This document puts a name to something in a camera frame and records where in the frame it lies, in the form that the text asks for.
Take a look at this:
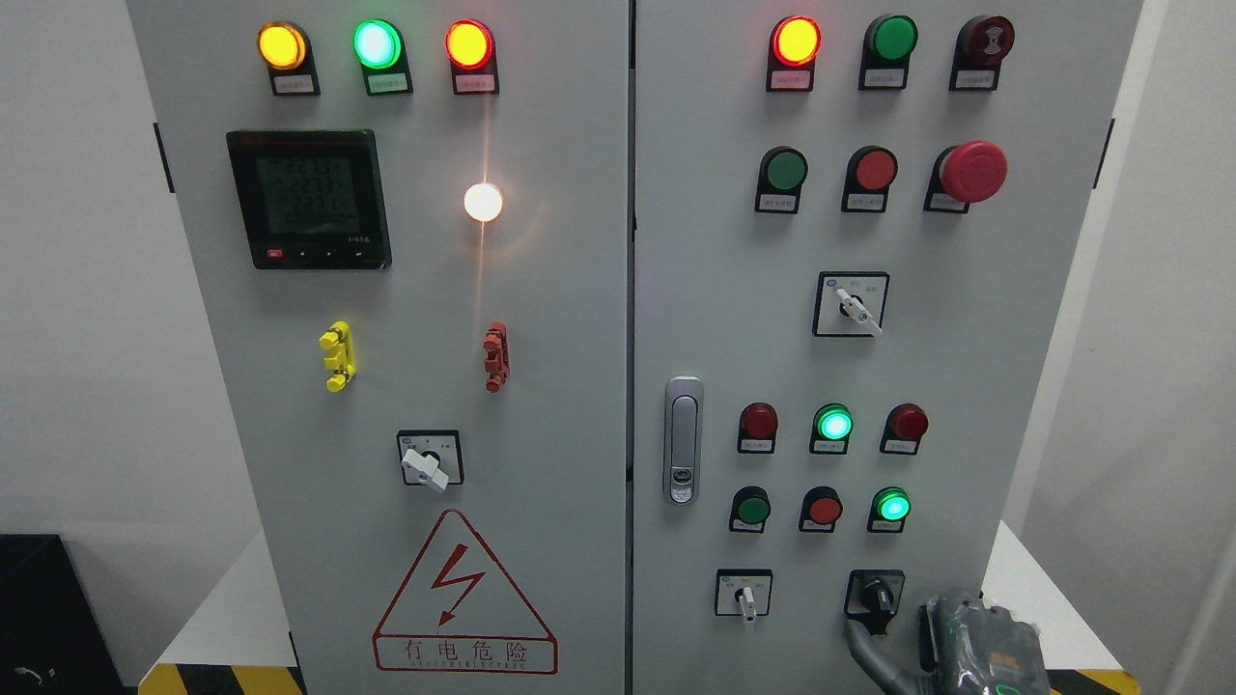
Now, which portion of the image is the black knob selector switch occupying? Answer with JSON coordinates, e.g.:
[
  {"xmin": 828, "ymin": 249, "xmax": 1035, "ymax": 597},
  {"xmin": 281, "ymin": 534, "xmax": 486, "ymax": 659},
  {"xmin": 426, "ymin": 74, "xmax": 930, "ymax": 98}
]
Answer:
[{"xmin": 844, "ymin": 570, "xmax": 906, "ymax": 636}]

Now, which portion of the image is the grey electrical control cabinet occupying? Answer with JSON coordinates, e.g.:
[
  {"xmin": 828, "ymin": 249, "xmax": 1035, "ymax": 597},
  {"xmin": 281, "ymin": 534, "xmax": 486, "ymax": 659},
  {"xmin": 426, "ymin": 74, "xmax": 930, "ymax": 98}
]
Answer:
[{"xmin": 127, "ymin": 1, "xmax": 1145, "ymax": 694}]

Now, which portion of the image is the red terminal connector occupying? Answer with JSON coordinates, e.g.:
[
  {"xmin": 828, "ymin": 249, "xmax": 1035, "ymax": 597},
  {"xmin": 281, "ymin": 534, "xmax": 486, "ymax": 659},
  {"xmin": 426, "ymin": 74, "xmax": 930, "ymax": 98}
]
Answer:
[{"xmin": 482, "ymin": 322, "xmax": 510, "ymax": 393}]

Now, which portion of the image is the dark red indicator lamp left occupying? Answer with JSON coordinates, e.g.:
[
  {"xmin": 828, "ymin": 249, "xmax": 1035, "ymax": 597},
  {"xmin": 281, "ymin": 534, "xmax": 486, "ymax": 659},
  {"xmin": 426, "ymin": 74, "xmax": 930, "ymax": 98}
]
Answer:
[{"xmin": 737, "ymin": 402, "xmax": 777, "ymax": 455}]

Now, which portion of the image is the dark red indicator lamp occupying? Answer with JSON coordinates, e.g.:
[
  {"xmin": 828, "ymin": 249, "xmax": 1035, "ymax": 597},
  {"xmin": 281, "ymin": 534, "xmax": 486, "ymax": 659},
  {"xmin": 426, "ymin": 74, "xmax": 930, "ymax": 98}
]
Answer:
[
  {"xmin": 737, "ymin": 402, "xmax": 777, "ymax": 455},
  {"xmin": 879, "ymin": 402, "xmax": 929, "ymax": 455}
]

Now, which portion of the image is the white lit indicator lamp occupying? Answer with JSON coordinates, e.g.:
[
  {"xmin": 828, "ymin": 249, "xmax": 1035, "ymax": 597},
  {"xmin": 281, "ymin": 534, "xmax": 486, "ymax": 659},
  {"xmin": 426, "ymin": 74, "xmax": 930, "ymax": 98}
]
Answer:
[{"xmin": 464, "ymin": 181, "xmax": 506, "ymax": 223}]

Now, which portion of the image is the green lit indicator lamp middle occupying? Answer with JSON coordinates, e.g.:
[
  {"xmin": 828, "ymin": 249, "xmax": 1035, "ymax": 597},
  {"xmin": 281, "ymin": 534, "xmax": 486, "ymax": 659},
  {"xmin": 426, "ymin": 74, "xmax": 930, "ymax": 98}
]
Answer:
[{"xmin": 810, "ymin": 402, "xmax": 854, "ymax": 455}]

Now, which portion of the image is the green lit indicator lamp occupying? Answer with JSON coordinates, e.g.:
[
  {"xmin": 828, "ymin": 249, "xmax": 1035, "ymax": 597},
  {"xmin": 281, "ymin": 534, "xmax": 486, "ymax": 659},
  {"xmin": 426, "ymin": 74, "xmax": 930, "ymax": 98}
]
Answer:
[
  {"xmin": 351, "ymin": 19, "xmax": 413, "ymax": 96},
  {"xmin": 810, "ymin": 402, "xmax": 854, "ymax": 455}
]

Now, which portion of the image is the green push button upper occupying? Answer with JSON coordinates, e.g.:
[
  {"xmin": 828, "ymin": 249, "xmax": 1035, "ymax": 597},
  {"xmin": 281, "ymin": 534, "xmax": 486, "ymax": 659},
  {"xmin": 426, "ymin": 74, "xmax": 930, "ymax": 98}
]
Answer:
[{"xmin": 754, "ymin": 146, "xmax": 808, "ymax": 214}]

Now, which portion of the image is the red push button lower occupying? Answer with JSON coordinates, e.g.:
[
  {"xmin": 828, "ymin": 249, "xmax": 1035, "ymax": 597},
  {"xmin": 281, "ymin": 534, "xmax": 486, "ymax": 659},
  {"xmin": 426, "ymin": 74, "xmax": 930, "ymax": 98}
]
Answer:
[{"xmin": 798, "ymin": 486, "xmax": 844, "ymax": 533}]

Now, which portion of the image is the red push button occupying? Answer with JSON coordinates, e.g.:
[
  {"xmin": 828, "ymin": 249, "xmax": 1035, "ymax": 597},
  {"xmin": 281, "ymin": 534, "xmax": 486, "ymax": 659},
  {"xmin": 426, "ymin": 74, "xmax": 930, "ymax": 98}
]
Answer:
[
  {"xmin": 840, "ymin": 146, "xmax": 899, "ymax": 214},
  {"xmin": 798, "ymin": 486, "xmax": 844, "ymax": 533}
]

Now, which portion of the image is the yellow terminal connector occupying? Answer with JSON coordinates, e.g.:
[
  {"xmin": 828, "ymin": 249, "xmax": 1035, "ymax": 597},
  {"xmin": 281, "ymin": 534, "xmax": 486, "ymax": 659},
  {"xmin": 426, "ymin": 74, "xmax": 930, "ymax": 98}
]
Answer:
[{"xmin": 318, "ymin": 320, "xmax": 356, "ymax": 393}]

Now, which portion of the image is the dark red indicator lamp right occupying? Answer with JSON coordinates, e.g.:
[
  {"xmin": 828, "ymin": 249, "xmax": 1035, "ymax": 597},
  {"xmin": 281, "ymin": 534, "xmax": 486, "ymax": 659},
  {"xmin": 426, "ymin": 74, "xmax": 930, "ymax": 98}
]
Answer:
[{"xmin": 879, "ymin": 402, "xmax": 929, "ymax": 455}]

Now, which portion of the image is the red push button upper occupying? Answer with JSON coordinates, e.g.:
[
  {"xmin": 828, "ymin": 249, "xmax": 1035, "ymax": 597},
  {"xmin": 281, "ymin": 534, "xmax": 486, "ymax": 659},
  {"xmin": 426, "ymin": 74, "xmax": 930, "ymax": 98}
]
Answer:
[{"xmin": 840, "ymin": 146, "xmax": 899, "ymax": 214}]

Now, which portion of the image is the red electric hazard warning sticker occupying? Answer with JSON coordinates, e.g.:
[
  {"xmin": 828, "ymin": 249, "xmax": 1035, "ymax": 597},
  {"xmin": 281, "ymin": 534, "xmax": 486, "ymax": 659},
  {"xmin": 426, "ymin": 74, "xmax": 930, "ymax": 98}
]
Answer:
[{"xmin": 372, "ymin": 510, "xmax": 559, "ymax": 676}]

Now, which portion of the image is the green lit push button lower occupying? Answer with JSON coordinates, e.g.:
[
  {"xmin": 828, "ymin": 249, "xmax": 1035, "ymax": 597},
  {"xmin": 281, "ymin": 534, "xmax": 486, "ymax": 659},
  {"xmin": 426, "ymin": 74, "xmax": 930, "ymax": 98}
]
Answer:
[{"xmin": 866, "ymin": 486, "xmax": 913, "ymax": 534}]

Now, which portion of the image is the red-rimmed lit indicator lamp left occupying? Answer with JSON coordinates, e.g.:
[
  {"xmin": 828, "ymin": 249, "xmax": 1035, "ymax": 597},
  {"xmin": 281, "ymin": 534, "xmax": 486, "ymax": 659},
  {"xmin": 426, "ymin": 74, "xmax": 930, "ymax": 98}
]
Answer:
[{"xmin": 444, "ymin": 19, "xmax": 501, "ymax": 96}]

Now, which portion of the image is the black digital power meter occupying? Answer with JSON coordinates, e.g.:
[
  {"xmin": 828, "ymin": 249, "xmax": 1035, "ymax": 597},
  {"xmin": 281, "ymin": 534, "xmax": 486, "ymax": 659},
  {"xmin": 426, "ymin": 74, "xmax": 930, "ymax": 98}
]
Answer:
[{"xmin": 226, "ymin": 130, "xmax": 392, "ymax": 271}]

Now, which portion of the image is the red lit indicator lamp right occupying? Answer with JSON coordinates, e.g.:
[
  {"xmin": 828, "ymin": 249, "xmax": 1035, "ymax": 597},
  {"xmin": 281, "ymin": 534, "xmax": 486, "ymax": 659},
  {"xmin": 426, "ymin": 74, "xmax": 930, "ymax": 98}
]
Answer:
[{"xmin": 768, "ymin": 14, "xmax": 823, "ymax": 93}]

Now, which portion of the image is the green lit indicator lamp top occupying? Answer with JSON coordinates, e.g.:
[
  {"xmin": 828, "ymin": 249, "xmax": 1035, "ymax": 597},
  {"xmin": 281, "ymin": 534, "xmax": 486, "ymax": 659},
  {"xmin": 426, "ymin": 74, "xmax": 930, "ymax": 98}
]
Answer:
[{"xmin": 351, "ymin": 19, "xmax": 413, "ymax": 96}]

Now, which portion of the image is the red emergency stop mushroom button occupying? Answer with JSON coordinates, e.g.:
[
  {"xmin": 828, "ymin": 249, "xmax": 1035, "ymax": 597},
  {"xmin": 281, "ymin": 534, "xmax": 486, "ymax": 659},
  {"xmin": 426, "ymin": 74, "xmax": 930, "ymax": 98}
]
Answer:
[{"xmin": 923, "ymin": 140, "xmax": 1009, "ymax": 214}]

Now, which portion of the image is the green unlit indicator lamp top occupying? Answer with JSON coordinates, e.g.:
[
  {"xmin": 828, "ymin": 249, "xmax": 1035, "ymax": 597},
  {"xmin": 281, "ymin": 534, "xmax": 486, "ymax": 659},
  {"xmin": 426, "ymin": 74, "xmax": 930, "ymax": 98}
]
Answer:
[{"xmin": 859, "ymin": 14, "xmax": 920, "ymax": 92}]

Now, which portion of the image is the yellow indicator lamp top left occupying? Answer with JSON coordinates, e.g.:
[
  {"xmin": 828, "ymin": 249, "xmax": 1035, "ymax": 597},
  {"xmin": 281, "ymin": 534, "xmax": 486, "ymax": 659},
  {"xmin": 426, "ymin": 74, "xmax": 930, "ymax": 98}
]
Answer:
[{"xmin": 256, "ymin": 19, "xmax": 321, "ymax": 96}]

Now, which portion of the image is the dark red buzzer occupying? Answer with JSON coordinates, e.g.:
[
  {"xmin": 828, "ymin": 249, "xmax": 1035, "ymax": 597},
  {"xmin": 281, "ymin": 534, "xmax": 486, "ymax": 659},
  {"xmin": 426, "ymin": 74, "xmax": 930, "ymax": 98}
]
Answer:
[{"xmin": 949, "ymin": 14, "xmax": 1015, "ymax": 92}]

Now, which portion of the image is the white cabinet base platform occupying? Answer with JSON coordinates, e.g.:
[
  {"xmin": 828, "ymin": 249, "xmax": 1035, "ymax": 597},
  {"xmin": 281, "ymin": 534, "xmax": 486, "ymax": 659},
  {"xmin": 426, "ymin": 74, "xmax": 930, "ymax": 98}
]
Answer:
[{"xmin": 137, "ymin": 524, "xmax": 1140, "ymax": 694}]

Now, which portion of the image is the black box lower left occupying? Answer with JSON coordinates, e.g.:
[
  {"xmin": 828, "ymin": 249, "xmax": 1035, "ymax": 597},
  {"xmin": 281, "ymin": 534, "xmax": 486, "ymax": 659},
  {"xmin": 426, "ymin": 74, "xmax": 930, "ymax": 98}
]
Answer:
[{"xmin": 1, "ymin": 534, "xmax": 126, "ymax": 694}]

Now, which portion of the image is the silver door latch handle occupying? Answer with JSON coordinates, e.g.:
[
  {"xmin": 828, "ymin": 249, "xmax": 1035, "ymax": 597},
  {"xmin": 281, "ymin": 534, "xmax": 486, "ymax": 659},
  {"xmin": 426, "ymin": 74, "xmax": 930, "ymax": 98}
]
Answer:
[{"xmin": 662, "ymin": 375, "xmax": 703, "ymax": 505}]

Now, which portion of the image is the white-handled selector switch left door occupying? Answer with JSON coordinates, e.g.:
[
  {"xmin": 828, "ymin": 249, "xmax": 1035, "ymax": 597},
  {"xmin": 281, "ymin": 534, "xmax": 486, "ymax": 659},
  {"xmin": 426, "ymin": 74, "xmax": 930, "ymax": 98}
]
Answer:
[{"xmin": 396, "ymin": 430, "xmax": 466, "ymax": 493}]

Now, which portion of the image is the white-handled selector switch upper right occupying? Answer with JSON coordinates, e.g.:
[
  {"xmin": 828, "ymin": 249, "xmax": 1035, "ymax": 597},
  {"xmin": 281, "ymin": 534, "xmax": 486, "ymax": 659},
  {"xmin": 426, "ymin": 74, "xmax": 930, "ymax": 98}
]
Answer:
[{"xmin": 812, "ymin": 271, "xmax": 890, "ymax": 338}]

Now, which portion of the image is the white-handled selector switch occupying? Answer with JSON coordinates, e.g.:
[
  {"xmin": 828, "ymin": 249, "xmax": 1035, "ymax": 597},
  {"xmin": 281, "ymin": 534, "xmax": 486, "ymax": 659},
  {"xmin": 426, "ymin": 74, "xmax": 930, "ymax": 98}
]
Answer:
[
  {"xmin": 714, "ymin": 568, "xmax": 773, "ymax": 625},
  {"xmin": 812, "ymin": 271, "xmax": 890, "ymax": 338}
]

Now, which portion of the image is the white-handled selector switch lower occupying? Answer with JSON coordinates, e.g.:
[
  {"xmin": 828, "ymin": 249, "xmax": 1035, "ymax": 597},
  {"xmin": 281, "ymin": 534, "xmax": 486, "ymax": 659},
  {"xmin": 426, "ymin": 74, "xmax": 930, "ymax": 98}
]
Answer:
[{"xmin": 714, "ymin": 568, "xmax": 773, "ymax": 625}]

